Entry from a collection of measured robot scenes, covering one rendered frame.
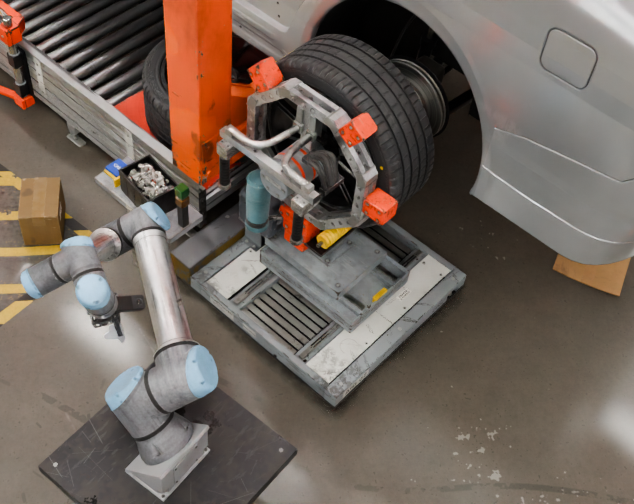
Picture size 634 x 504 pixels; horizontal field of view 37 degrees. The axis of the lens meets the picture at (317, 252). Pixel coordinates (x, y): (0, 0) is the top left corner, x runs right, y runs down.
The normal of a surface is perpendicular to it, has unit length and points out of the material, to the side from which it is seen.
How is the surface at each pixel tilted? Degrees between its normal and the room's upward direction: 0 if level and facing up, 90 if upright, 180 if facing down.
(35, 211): 0
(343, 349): 0
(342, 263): 0
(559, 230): 90
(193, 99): 90
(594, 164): 90
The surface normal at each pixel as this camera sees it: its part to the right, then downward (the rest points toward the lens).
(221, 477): 0.07, -0.62
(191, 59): -0.67, 0.55
